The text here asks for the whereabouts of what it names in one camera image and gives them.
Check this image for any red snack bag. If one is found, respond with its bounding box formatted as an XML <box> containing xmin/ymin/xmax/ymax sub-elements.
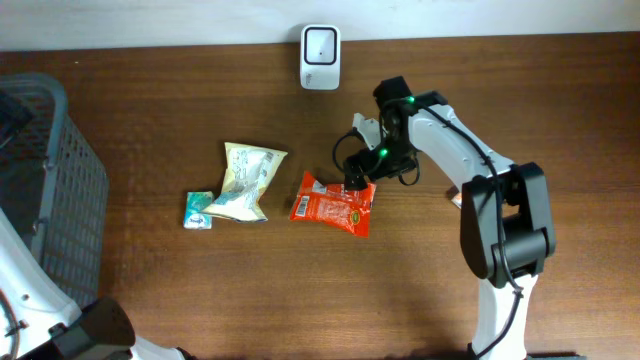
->
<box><xmin>289</xmin><ymin>171</ymin><xmax>376</xmax><ymax>238</ymax></box>

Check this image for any orange small box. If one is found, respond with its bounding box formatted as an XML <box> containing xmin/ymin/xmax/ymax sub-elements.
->
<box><xmin>451</xmin><ymin>192</ymin><xmax>462</xmax><ymax>208</ymax></box>

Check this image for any cream snack bag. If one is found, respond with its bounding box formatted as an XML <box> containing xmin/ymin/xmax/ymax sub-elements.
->
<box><xmin>201</xmin><ymin>142</ymin><xmax>288</xmax><ymax>223</ymax></box>

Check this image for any teal tissue pack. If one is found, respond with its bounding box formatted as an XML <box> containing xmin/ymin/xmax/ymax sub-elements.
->
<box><xmin>183</xmin><ymin>191</ymin><xmax>214</xmax><ymax>230</ymax></box>

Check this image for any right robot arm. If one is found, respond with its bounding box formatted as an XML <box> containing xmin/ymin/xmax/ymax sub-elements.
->
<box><xmin>336</xmin><ymin>76</ymin><xmax>556</xmax><ymax>359</ymax></box>

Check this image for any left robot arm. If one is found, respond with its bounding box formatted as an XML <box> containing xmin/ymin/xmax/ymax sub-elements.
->
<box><xmin>1</xmin><ymin>215</ymin><xmax>194</xmax><ymax>360</ymax></box>

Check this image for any white barcode scanner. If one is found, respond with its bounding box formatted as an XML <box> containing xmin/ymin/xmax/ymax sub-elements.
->
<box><xmin>300</xmin><ymin>24</ymin><xmax>341</xmax><ymax>91</ymax></box>

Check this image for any grey plastic mesh basket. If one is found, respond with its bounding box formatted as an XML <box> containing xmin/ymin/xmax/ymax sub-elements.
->
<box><xmin>1</xmin><ymin>73</ymin><xmax>109</xmax><ymax>307</ymax></box>

